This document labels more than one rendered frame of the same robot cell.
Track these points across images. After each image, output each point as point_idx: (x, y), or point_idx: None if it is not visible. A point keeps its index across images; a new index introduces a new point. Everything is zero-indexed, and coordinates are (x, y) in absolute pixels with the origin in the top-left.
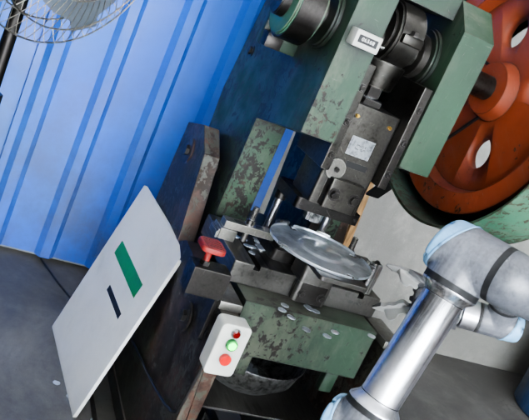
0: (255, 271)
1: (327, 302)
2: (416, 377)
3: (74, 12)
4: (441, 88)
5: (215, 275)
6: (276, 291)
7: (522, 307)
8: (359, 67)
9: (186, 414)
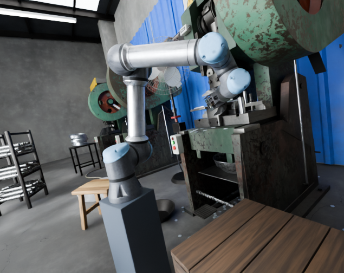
0: (199, 121)
1: (226, 123)
2: (129, 119)
3: (175, 84)
4: (217, 11)
5: (175, 124)
6: (208, 125)
7: (110, 66)
8: (191, 38)
9: (185, 171)
